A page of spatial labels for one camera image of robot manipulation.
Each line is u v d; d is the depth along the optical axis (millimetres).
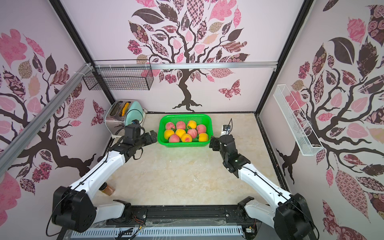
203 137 976
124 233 722
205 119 1065
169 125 1035
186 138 947
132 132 622
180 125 1035
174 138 974
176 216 746
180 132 1004
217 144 724
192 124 1057
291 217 388
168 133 1010
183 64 942
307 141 644
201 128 1027
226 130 694
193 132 1004
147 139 755
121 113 974
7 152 495
